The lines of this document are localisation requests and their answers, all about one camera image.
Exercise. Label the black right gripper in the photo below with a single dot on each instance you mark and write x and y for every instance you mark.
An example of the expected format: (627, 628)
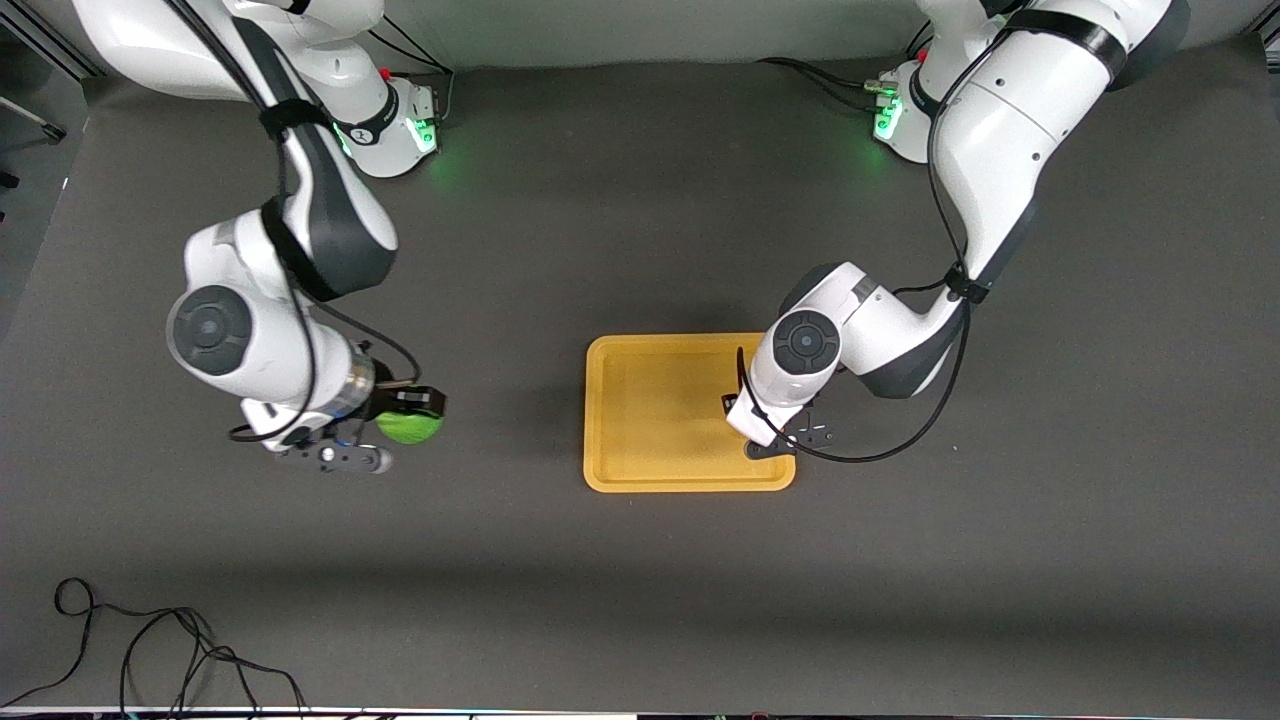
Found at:
(386, 402)

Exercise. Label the green apple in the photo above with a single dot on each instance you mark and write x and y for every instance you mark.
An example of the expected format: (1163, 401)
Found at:
(410, 430)

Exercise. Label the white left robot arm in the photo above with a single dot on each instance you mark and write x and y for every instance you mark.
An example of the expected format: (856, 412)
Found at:
(1010, 120)

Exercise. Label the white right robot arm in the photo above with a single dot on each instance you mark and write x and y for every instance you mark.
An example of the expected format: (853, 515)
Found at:
(240, 330)

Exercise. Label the yellow plastic tray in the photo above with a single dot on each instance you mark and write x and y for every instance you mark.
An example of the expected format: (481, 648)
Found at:
(650, 420)

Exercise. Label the aluminium frame rail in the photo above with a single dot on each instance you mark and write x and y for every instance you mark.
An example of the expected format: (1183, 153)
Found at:
(1268, 38)
(50, 40)

